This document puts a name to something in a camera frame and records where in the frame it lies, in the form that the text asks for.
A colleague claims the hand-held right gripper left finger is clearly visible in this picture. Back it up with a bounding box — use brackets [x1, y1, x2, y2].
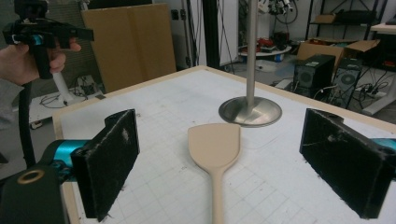
[71, 108, 140, 222]

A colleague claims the white power strip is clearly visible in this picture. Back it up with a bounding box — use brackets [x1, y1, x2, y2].
[357, 87, 388, 100]

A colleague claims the metal stand with round base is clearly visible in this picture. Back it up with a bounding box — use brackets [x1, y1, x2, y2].
[218, 0, 283, 129]

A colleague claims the large cardboard sheet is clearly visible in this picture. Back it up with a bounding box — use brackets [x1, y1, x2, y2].
[80, 3, 177, 93]

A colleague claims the white pedestal base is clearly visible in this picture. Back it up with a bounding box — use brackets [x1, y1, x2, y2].
[28, 72, 106, 129]

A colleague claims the white grid mat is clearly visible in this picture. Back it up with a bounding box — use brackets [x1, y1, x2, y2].
[59, 68, 396, 224]

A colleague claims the black shelf rack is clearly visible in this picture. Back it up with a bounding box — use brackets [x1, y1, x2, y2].
[305, 0, 389, 41]

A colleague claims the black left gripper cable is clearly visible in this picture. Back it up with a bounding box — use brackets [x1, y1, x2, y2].
[18, 80, 37, 169]

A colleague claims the open cardboard box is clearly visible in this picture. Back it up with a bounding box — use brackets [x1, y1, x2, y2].
[295, 37, 381, 63]

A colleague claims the white round table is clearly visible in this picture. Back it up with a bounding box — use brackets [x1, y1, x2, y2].
[238, 36, 293, 63]

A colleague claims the beige wooden spatula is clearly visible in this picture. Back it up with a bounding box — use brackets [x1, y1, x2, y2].
[187, 122, 242, 224]

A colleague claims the black metal frame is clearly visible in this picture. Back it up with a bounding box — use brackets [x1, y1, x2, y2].
[202, 0, 221, 69]

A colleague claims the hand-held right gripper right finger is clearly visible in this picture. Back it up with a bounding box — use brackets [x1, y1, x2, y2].
[299, 107, 396, 219]

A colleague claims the black computer tower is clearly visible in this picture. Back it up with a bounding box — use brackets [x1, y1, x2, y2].
[331, 57, 364, 108]
[292, 53, 337, 99]

